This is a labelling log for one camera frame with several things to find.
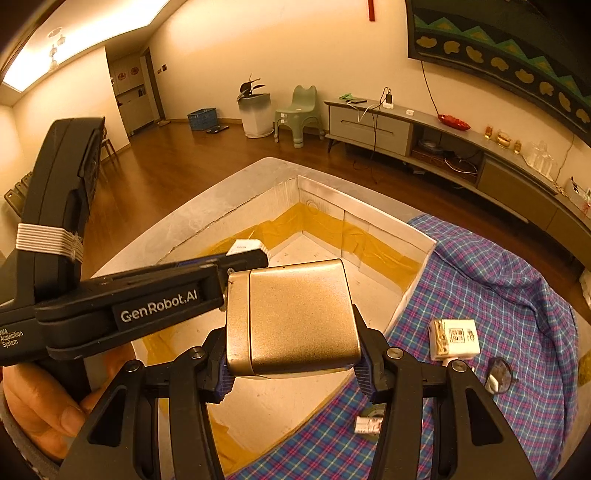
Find dining chairs and table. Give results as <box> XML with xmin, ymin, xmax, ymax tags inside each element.
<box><xmin>4</xmin><ymin>128</ymin><xmax>119</xmax><ymax>217</ymax></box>

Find white trash bin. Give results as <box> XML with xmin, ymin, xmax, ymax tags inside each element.
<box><xmin>236</xmin><ymin>77</ymin><xmax>273</xmax><ymax>139</ymax></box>

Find long grey tv cabinet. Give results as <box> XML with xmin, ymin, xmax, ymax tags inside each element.
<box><xmin>325</xmin><ymin>100</ymin><xmax>590</xmax><ymax>268</ymax></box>

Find red chinese knot left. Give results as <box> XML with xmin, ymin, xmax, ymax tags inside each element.
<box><xmin>368</xmin><ymin>0</ymin><xmax>376</xmax><ymax>22</ymax></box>

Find white power adapter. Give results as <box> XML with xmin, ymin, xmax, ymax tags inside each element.
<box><xmin>226</xmin><ymin>239</ymin><xmax>269</xmax><ymax>256</ymax></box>

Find blue plaid cloth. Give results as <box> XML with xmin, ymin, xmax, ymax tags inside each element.
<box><xmin>233</xmin><ymin>214</ymin><xmax>578</xmax><ymax>479</ymax></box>

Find red dish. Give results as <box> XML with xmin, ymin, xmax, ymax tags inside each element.
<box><xmin>438</xmin><ymin>114</ymin><xmax>471</xmax><ymax>131</ymax></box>

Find person's left hand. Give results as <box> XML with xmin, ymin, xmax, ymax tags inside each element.
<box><xmin>3</xmin><ymin>363</ymin><xmax>107</xmax><ymax>460</ymax></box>

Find black safety glasses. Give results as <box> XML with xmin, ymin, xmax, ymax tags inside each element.
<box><xmin>484</xmin><ymin>357</ymin><xmax>518</xmax><ymax>395</ymax></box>

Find wall television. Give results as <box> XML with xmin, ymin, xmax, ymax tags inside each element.
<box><xmin>406</xmin><ymin>0</ymin><xmax>590</xmax><ymax>143</ymax></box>

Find gold metal tin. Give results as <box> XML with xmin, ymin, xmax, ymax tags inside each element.
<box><xmin>226</xmin><ymin>259</ymin><xmax>362</xmax><ymax>378</ymax></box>

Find blue plastic crate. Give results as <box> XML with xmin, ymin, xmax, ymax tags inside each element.
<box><xmin>187</xmin><ymin>107</ymin><xmax>218</xmax><ymax>131</ymax></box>

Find green plastic child chair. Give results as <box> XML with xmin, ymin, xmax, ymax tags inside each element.
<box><xmin>273</xmin><ymin>85</ymin><xmax>325</xmax><ymax>148</ymax></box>

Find white card box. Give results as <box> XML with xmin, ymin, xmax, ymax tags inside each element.
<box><xmin>429</xmin><ymin>319</ymin><xmax>481</xmax><ymax>362</ymax></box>

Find green tape roll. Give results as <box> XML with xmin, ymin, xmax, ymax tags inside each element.
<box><xmin>358</xmin><ymin>404</ymin><xmax>386</xmax><ymax>443</ymax></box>

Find clear glass cups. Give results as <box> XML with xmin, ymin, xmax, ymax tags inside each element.
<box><xmin>525</xmin><ymin>141</ymin><xmax>557</xmax><ymax>180</ymax></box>

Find small labelled glass tube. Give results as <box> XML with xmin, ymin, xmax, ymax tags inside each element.
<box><xmin>355</xmin><ymin>416</ymin><xmax>383</xmax><ymax>436</ymax></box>

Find white foam box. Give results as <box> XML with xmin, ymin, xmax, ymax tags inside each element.
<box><xmin>91</xmin><ymin>174</ymin><xmax>438</xmax><ymax>480</ymax></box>

